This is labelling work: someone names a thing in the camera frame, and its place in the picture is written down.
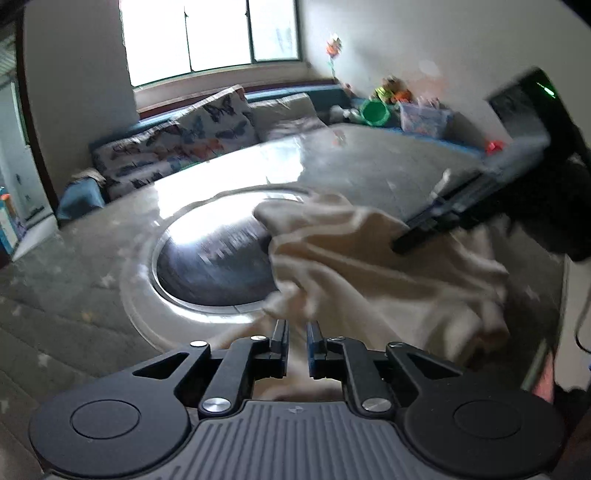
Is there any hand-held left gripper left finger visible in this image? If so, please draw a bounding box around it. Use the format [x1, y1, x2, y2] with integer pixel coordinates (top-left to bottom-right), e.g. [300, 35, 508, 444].
[131, 319, 291, 418]

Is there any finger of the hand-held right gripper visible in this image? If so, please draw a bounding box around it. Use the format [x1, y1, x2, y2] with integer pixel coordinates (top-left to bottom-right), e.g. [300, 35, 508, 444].
[406, 168, 490, 230]
[392, 205, 485, 256]

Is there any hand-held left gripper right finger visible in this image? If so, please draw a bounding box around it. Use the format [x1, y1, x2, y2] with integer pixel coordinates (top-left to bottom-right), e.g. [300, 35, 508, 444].
[306, 320, 462, 418]

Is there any cream knit garment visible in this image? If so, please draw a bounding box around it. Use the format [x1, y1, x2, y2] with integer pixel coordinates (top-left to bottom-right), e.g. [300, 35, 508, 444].
[254, 193, 511, 402]

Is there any clear plastic storage box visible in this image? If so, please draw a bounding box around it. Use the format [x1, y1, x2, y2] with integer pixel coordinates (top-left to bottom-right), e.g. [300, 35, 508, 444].
[398, 99, 452, 140]

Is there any round metal table insert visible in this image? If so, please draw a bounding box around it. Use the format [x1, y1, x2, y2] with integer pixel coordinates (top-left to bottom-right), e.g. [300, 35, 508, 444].
[151, 193, 308, 315]

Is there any green plastic bucket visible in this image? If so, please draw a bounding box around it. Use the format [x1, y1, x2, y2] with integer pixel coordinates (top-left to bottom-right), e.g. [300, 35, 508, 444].
[359, 99, 394, 128]

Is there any plush toy in yellow vest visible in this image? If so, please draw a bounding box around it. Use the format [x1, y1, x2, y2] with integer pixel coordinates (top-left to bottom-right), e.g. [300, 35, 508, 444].
[375, 78, 414, 105]

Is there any grey plush toy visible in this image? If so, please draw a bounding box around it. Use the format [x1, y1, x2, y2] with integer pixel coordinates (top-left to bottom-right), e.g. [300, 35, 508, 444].
[329, 106, 363, 124]

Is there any beige cushion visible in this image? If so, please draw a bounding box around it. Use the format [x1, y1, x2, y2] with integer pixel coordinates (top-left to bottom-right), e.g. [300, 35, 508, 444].
[249, 92, 329, 142]

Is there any colourful pinwheel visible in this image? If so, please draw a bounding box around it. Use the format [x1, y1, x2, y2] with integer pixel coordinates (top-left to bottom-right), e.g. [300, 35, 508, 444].
[325, 36, 345, 83]

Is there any teal sofa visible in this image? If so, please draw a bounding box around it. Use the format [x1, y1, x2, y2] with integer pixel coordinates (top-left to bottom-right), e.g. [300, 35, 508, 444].
[58, 82, 485, 222]

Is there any square butterfly print cushion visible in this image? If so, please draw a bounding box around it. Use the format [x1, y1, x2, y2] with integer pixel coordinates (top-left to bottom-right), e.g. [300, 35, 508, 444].
[177, 88, 260, 161]

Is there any long butterfly print cushion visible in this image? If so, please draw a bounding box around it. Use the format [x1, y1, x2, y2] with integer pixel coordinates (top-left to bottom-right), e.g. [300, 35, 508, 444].
[91, 126, 200, 200]

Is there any blue blanket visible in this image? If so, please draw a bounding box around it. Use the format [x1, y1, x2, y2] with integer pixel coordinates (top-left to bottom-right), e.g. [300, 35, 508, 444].
[58, 179, 108, 223]

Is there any small cream cloth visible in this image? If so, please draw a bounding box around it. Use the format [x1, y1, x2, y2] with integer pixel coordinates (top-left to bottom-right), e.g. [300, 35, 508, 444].
[70, 169, 108, 184]

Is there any window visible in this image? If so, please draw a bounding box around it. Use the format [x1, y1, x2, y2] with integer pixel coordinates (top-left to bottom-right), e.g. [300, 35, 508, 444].
[119, 0, 302, 87]

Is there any blue toy cabinet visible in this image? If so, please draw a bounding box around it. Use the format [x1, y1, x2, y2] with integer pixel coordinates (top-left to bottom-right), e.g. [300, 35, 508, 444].
[0, 186, 22, 256]

